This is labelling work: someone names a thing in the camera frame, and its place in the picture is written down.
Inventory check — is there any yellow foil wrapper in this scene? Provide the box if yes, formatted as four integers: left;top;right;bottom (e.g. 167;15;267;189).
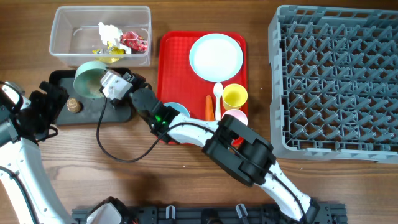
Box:
92;42;126;63

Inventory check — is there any red foil wrapper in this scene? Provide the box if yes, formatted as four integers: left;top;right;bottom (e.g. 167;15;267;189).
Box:
121;31;148;53

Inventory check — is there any green bowl with rice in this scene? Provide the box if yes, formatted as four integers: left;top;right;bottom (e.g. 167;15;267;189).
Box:
73;61;109;98

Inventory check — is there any light blue bowl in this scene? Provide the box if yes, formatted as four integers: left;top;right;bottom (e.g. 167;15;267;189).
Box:
164;102;190;117

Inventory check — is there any white tissue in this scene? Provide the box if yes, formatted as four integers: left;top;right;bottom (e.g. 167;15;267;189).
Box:
98;22;132;54

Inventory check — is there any brown round food piece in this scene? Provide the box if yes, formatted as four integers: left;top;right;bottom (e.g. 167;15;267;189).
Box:
67;98;82;113

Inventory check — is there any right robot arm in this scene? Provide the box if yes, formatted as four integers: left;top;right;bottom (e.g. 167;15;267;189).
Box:
123;73;320;223

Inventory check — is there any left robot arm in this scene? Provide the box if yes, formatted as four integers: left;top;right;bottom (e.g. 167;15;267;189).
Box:
1;82;77;223

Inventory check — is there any grey dishwasher rack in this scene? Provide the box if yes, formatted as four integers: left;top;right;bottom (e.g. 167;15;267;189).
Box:
268;5;397;164

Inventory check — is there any red serving tray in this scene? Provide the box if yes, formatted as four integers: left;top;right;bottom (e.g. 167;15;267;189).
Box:
153;30;249;146

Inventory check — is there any black plastic tray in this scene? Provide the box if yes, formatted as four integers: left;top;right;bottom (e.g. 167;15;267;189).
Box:
49;70;134;126

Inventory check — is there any clear plastic bin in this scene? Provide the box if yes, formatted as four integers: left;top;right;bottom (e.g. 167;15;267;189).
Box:
49;6;152;67

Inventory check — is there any orange carrot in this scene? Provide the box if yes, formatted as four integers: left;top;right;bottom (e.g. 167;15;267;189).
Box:
205;95;215;121

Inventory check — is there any light blue plate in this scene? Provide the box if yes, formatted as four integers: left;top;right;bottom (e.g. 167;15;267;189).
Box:
188;33;244;82

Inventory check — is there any white plastic spoon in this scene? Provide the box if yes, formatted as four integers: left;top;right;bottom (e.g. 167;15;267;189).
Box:
213;82;223;121

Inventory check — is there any yellow cup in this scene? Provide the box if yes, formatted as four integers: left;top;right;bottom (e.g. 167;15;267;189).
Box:
222;83;248;110

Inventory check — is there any pink cup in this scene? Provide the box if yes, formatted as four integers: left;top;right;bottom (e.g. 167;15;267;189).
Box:
222;109;248;125

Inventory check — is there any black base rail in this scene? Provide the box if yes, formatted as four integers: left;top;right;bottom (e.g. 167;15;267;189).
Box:
70;203;348;224

